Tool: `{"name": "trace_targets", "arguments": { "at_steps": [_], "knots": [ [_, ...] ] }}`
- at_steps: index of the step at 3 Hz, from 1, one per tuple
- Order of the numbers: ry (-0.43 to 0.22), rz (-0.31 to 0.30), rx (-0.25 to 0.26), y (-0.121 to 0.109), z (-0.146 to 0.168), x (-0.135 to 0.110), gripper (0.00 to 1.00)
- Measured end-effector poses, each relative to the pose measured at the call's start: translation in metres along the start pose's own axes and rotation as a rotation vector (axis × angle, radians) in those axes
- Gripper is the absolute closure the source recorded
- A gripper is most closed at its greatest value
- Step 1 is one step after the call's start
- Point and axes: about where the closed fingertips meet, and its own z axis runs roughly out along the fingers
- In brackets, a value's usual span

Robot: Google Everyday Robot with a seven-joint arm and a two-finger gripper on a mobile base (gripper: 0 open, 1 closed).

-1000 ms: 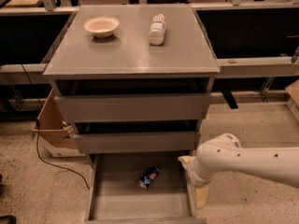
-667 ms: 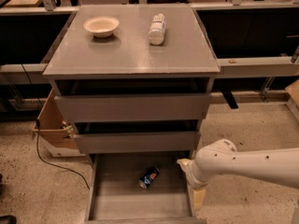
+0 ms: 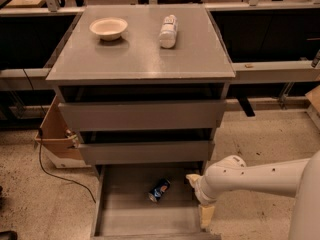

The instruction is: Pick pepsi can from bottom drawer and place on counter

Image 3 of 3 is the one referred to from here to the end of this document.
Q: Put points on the blue pepsi can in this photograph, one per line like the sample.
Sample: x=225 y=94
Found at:
x=158 y=190

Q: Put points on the grey drawer cabinet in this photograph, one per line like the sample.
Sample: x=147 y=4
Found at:
x=135 y=68

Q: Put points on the black shoe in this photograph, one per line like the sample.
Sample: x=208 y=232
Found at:
x=8 y=235

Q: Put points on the brown cardboard box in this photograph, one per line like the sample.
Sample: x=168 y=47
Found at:
x=56 y=136

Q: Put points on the grey top drawer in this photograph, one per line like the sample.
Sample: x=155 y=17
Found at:
x=143 y=115

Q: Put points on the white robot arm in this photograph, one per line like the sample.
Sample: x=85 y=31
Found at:
x=299 y=179

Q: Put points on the white plastic bottle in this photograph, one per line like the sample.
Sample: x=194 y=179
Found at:
x=168 y=32

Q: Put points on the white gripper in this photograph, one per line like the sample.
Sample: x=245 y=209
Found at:
x=202 y=190

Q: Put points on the white paper bowl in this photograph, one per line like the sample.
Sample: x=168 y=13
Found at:
x=108 y=29

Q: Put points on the grey metal rail frame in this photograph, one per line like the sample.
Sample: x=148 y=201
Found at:
x=247 y=72

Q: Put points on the grey bottom drawer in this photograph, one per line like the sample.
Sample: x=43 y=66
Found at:
x=125 y=212

